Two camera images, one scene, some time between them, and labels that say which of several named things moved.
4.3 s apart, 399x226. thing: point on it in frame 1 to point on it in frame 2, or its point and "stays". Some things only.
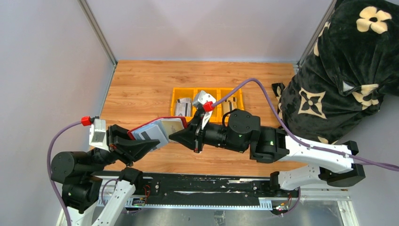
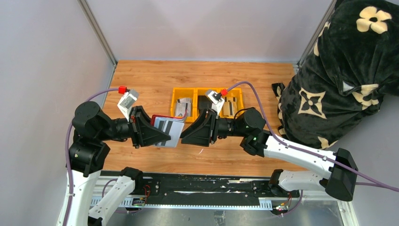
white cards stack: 183,107 stays
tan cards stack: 230,104 stays
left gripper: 133,149 to 142,131
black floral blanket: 353,64 stays
